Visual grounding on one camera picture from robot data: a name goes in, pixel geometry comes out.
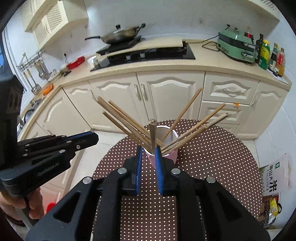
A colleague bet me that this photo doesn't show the pink paper cup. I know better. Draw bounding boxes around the pink paper cup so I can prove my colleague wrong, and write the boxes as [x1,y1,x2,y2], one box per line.
[144,125,178,168]

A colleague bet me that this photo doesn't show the cream kitchen cabinets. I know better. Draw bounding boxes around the cream kitchen cabinets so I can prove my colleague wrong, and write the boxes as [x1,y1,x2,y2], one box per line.
[21,71,287,140]

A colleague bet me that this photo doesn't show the black gas stove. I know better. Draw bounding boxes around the black gas stove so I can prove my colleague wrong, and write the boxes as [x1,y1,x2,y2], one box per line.
[90,36,196,72]

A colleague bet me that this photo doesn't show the wooden chopstick in cup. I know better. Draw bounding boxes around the wooden chopstick in cup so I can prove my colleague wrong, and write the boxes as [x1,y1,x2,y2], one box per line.
[161,87,202,141]
[97,97,152,149]

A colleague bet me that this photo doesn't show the black wok with lid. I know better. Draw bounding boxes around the black wok with lid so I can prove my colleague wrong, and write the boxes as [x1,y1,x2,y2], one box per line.
[85,23,146,45]

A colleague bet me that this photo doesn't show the green electric grill appliance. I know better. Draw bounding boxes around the green electric grill appliance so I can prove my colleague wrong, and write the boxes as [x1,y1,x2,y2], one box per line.
[217,28,255,64]

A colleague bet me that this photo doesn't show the dark oil bottle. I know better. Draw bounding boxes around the dark oil bottle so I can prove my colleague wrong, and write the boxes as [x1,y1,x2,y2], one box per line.
[254,34,263,63]

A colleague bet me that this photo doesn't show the upper wall cabinet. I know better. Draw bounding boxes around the upper wall cabinet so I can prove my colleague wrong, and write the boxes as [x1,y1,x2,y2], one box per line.
[21,0,88,50]

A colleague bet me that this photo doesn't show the red plastic container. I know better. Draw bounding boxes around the red plastic container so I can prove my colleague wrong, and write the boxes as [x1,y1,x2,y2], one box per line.
[46,202,56,213]

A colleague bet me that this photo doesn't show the beige cutting board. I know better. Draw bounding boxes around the beige cutting board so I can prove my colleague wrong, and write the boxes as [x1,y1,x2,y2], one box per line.
[106,37,183,57]

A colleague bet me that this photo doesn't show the person's left hand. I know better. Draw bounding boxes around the person's left hand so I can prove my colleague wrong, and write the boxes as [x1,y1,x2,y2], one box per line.
[1,188,44,220]

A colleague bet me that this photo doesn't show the red sauce bottle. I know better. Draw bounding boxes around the red sauce bottle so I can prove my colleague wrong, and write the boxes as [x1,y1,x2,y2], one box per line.
[273,48,285,77]

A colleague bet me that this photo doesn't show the long wooden chopstick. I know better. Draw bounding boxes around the long wooden chopstick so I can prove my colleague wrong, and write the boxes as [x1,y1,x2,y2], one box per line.
[96,96,153,151]

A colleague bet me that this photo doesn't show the brown polka dot tablecloth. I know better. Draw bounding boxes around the brown polka dot tablecloth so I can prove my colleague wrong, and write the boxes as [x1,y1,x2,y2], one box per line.
[93,126,269,240]

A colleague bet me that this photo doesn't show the green yellow bottle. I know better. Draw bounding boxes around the green yellow bottle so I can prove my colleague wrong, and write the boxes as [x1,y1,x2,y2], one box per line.
[258,39,270,70]

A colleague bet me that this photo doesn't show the red tray on counter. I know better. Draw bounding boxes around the red tray on counter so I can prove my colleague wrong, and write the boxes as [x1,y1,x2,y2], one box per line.
[66,56,85,70]

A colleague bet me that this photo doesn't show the rice bag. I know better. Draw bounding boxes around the rice bag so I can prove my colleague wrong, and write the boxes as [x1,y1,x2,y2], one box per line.
[260,153,290,196]

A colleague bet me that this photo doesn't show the hanging metal ladle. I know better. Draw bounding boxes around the hanging metal ladle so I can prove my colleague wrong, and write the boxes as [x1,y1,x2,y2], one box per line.
[23,69,41,95]

